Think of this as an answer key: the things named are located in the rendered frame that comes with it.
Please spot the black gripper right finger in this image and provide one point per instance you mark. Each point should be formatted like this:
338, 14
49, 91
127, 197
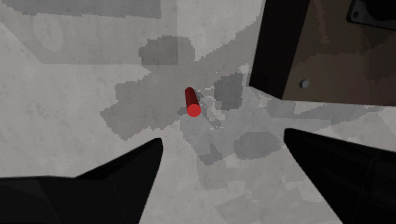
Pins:
357, 181

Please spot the red peg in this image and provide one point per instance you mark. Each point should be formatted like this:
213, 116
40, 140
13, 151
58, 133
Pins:
192, 104

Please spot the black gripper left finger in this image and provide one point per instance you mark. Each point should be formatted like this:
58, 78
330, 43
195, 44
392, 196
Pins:
115, 192

